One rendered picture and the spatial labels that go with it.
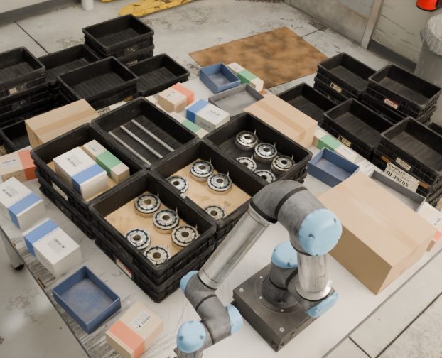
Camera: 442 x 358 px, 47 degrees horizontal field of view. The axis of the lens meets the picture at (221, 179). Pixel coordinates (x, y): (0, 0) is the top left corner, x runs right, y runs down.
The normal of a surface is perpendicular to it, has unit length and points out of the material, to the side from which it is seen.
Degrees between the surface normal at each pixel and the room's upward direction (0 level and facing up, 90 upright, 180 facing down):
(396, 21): 90
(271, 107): 0
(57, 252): 0
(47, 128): 0
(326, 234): 81
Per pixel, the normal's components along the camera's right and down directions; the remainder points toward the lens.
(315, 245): 0.51, 0.52
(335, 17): -0.76, 0.42
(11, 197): 0.08, -0.70
